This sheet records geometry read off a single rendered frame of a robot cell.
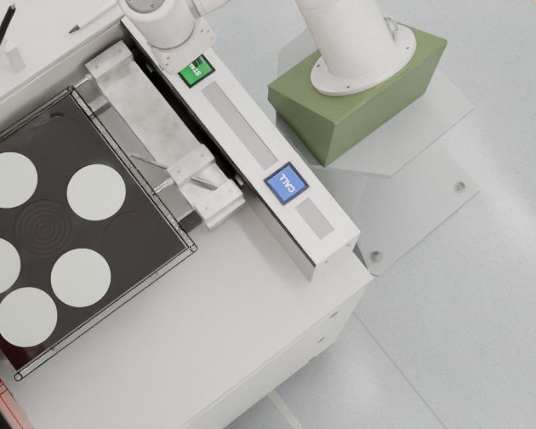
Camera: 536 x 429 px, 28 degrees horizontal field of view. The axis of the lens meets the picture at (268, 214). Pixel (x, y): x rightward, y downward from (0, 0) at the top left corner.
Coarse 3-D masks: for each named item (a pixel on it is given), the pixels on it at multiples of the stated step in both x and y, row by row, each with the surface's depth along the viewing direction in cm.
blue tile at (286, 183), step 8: (288, 168) 178; (280, 176) 178; (288, 176) 178; (296, 176) 178; (272, 184) 177; (280, 184) 177; (288, 184) 177; (296, 184) 177; (304, 184) 177; (280, 192) 177; (288, 192) 177; (296, 192) 177
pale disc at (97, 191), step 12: (84, 168) 184; (96, 168) 184; (108, 168) 184; (72, 180) 183; (84, 180) 183; (96, 180) 183; (108, 180) 183; (120, 180) 183; (72, 192) 183; (84, 192) 183; (96, 192) 183; (108, 192) 183; (120, 192) 183; (72, 204) 182; (84, 204) 182; (96, 204) 182; (108, 204) 182; (120, 204) 182; (84, 216) 182; (96, 216) 182; (108, 216) 182
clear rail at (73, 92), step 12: (72, 96) 187; (84, 108) 186; (108, 132) 186; (108, 144) 185; (120, 156) 184; (132, 168) 184; (144, 180) 183; (156, 204) 182; (168, 216) 182; (180, 228) 181; (192, 240) 181
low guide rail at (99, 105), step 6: (102, 96) 193; (90, 102) 192; (96, 102) 192; (102, 102) 192; (108, 102) 193; (96, 108) 192; (102, 108) 193; (108, 108) 195; (84, 114) 192; (96, 114) 194
